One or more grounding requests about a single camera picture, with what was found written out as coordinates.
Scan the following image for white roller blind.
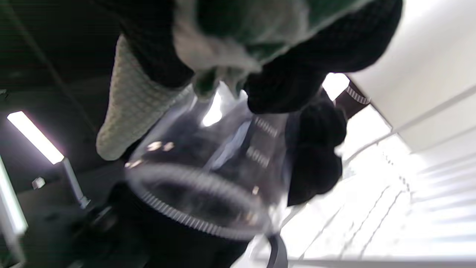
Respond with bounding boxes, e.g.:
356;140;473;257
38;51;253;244
348;0;476;129

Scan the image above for white bead chain cord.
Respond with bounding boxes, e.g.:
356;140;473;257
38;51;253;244
346;85;371;105

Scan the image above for green fish scale cleaning cloth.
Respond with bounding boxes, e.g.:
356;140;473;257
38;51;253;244
96;0;372;161

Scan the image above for white metal stand frame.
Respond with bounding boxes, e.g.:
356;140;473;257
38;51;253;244
0;156;91;268

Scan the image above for rectangular ceiling light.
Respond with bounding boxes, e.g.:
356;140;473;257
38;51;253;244
7;111;65;165

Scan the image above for black window frame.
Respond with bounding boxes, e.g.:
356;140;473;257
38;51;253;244
334;80;371;120

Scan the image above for person's left hand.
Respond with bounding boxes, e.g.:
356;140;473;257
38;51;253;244
286;100;348;207

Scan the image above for person's right hand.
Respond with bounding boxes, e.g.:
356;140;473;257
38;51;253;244
93;0;404;114

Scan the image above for clear glass water cup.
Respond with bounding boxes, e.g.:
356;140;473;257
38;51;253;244
125;82;295;241

